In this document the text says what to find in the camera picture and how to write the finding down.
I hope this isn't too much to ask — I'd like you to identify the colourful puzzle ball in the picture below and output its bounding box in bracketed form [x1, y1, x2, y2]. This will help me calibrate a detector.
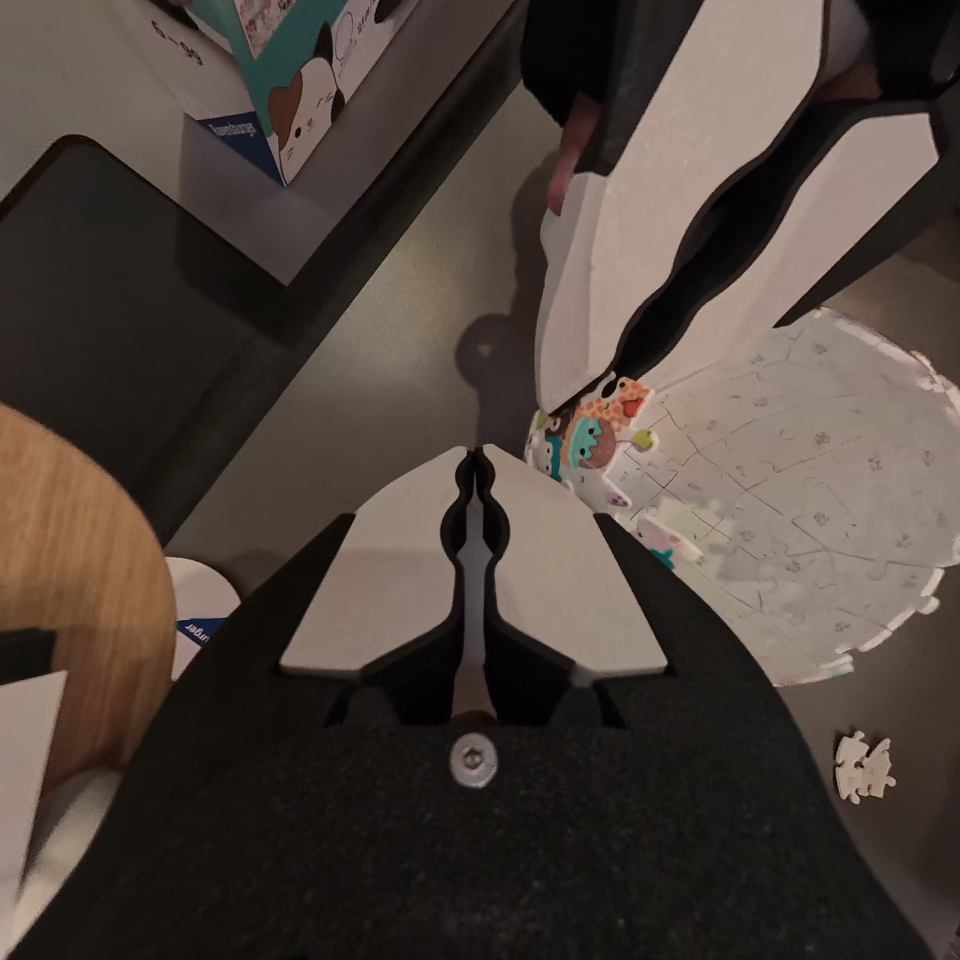
[525, 308, 960, 687]

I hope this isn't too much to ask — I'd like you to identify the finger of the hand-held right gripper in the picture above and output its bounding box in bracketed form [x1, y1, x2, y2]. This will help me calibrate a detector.
[536, 0, 829, 414]
[623, 102, 943, 399]

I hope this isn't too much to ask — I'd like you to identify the person's right hand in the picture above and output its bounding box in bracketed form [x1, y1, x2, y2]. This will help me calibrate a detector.
[545, 98, 609, 214]

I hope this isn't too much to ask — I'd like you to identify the sheet with round pictures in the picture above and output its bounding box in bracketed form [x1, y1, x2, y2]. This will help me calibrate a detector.
[165, 558, 241, 684]

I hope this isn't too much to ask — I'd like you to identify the puzzle box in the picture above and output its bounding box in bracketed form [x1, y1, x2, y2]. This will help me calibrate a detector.
[150, 0, 421, 189]

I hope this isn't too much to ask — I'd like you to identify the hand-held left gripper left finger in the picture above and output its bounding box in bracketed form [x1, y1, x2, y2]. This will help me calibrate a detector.
[281, 446, 478, 721]

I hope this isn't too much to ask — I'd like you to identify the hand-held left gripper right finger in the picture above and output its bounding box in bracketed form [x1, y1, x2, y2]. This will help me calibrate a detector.
[477, 446, 669, 718]

